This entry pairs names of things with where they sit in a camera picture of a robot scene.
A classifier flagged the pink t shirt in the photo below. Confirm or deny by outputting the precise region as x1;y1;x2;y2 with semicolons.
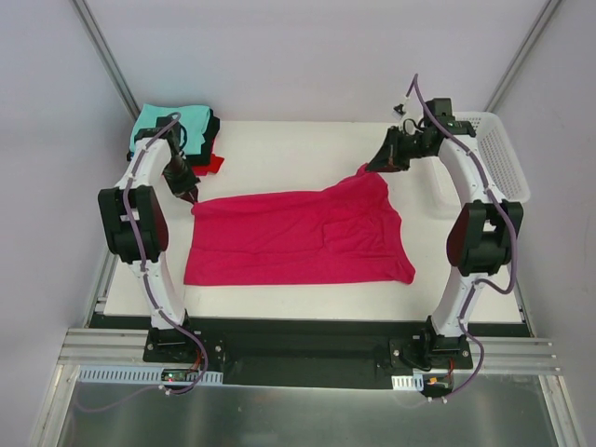
183;168;415;287

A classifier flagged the black folded t shirt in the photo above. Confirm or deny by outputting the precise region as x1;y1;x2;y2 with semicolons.
126;108;220;166

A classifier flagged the right aluminium corner post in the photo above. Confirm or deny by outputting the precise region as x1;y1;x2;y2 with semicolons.
483;0;564;113

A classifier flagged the left aluminium corner post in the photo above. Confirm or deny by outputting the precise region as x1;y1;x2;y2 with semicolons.
69;0;141;119

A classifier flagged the teal folded t shirt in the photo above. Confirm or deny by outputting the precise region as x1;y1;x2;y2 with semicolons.
129;103;212;156

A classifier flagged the aluminium frame rail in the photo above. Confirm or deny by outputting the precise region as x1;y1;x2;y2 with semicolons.
58;328;563;376

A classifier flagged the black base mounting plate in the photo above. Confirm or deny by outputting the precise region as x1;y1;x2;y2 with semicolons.
142;318;473;389

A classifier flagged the left white cable duct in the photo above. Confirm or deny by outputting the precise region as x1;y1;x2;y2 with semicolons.
78;366;199;387

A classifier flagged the white plastic laundry basket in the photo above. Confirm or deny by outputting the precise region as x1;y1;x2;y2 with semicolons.
426;112;531;220

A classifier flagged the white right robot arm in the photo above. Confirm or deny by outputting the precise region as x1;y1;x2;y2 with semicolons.
366;98;523;372

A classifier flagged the right white cable duct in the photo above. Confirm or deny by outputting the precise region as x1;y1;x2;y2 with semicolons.
391;372;424;392

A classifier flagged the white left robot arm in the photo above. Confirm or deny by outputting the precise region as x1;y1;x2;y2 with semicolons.
98;113;199;330

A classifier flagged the red folded t shirt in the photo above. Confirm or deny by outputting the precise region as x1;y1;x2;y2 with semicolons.
192;154;224;177

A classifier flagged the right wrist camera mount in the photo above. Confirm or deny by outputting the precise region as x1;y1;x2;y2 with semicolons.
393;101;409;119

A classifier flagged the white cable duct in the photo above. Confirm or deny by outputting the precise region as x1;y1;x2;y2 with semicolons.
78;366;199;387
391;372;424;392

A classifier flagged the aluminium corner post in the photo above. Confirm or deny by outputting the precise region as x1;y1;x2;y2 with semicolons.
69;0;141;119
483;0;564;113

